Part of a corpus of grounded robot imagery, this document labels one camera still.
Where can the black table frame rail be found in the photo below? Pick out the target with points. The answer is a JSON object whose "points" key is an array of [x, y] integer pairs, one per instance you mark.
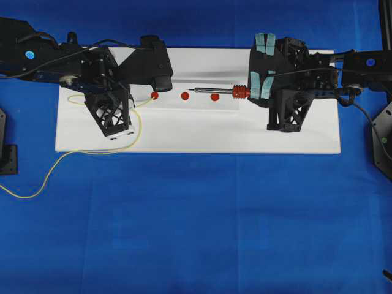
{"points": [[385, 23]]}

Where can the red mark dot right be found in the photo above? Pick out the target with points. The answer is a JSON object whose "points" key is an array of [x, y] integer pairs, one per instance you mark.
{"points": [[215, 97]]}

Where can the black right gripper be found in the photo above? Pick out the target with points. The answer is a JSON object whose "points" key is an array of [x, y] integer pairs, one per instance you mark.
{"points": [[295, 66]]}

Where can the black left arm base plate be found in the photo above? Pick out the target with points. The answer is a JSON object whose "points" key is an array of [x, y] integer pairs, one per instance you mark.
{"points": [[9, 153]]}

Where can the red mark dot middle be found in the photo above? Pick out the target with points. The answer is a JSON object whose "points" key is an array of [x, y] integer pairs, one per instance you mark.
{"points": [[185, 95]]}

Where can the red mark dot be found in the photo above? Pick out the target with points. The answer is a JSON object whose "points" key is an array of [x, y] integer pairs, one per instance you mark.
{"points": [[215, 97], [185, 95], [154, 95]]}

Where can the white foam board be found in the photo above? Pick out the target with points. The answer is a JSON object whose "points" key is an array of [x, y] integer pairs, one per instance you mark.
{"points": [[199, 125]]}

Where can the red handled soldering iron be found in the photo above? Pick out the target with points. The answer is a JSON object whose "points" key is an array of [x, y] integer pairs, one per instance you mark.
{"points": [[237, 91]]}

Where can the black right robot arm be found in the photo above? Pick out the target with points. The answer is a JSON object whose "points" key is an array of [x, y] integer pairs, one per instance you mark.
{"points": [[357, 71]]}

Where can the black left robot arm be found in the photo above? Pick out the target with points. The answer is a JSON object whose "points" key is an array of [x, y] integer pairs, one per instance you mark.
{"points": [[31, 55]]}

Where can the red mark dot left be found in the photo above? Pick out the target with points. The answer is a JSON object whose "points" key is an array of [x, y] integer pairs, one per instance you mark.
{"points": [[154, 95]]}

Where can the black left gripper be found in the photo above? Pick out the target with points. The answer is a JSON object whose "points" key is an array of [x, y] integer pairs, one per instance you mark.
{"points": [[148, 65]]}

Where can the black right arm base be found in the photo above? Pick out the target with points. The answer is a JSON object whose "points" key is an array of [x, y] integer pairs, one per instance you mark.
{"points": [[381, 135]]}

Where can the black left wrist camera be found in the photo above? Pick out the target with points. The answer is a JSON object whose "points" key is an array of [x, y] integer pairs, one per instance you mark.
{"points": [[110, 111]]}

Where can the blue table mat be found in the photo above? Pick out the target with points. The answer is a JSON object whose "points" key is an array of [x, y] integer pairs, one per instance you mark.
{"points": [[193, 223]]}

